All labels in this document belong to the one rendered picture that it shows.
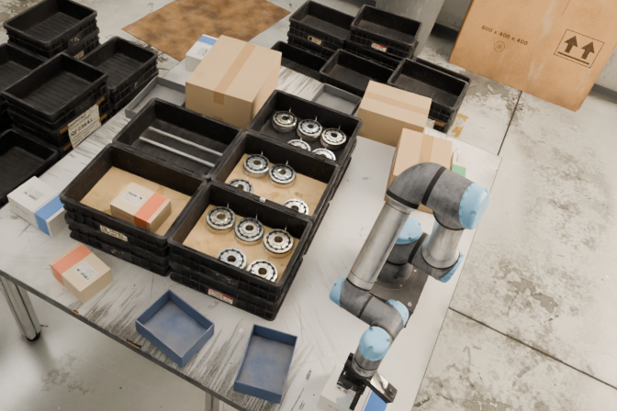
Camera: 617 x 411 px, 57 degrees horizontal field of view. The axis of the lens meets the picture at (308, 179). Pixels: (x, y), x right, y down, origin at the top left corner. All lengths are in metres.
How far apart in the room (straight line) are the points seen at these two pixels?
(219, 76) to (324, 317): 1.14
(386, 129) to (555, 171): 1.74
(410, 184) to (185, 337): 0.90
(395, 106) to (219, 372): 1.38
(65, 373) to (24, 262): 0.71
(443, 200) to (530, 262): 1.98
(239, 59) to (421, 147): 0.90
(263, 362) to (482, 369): 1.34
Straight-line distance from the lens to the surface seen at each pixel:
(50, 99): 3.12
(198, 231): 2.03
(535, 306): 3.29
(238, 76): 2.55
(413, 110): 2.64
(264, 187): 2.18
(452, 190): 1.51
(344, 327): 2.03
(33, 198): 2.25
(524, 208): 3.72
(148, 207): 2.01
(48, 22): 3.67
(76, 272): 2.04
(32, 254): 2.21
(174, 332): 1.97
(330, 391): 1.82
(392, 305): 1.64
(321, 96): 2.83
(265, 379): 1.91
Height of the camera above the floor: 2.44
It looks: 46 degrees down
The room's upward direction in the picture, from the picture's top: 12 degrees clockwise
